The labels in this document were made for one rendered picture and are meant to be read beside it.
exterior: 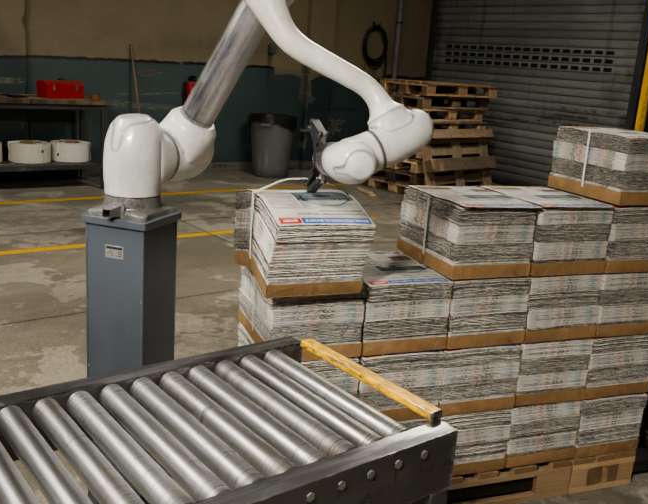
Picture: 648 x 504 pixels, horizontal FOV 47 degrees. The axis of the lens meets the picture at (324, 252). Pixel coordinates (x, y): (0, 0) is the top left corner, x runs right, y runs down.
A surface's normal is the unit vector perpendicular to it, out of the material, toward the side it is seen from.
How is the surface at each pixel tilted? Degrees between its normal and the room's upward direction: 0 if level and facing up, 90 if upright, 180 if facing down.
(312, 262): 106
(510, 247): 90
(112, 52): 90
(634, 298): 90
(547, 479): 90
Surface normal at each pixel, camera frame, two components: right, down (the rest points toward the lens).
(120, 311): -0.31, 0.22
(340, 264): 0.34, 0.51
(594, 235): 0.37, 0.26
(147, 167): 0.62, 0.25
